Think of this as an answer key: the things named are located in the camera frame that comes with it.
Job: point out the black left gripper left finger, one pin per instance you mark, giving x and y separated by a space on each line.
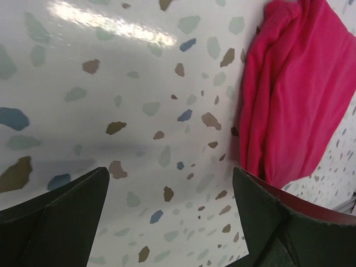
57 228

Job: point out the pink t shirt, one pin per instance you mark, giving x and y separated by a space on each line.
298 81

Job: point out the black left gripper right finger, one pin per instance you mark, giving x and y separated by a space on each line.
281 229

